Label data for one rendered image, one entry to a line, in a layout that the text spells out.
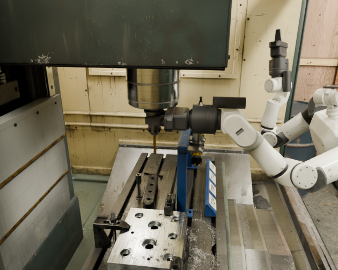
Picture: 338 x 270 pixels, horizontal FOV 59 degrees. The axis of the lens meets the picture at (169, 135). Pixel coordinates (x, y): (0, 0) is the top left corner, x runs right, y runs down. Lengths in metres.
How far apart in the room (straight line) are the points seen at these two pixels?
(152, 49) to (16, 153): 0.55
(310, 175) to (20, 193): 0.90
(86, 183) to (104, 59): 1.57
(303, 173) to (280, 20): 1.14
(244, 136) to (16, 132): 0.69
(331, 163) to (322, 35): 2.74
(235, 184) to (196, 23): 1.32
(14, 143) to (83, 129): 1.18
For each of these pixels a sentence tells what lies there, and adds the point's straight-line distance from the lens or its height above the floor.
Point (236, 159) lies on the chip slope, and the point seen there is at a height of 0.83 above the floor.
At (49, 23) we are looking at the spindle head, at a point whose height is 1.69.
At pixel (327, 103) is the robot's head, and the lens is 1.29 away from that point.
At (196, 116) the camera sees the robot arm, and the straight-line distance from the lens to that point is 0.87.
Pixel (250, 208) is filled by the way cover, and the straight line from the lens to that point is 1.77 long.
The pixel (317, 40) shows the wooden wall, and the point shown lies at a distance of 3.66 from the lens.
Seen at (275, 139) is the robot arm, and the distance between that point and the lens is 1.54.
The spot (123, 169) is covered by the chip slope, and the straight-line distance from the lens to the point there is 2.00.
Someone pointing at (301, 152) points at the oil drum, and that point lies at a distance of 3.07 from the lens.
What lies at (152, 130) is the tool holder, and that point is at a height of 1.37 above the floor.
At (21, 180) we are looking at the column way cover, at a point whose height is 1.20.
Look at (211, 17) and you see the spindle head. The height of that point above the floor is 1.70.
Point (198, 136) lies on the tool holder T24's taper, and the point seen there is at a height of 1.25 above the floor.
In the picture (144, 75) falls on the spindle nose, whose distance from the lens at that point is 0.82.
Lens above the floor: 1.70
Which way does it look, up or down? 21 degrees down
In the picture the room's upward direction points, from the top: straight up
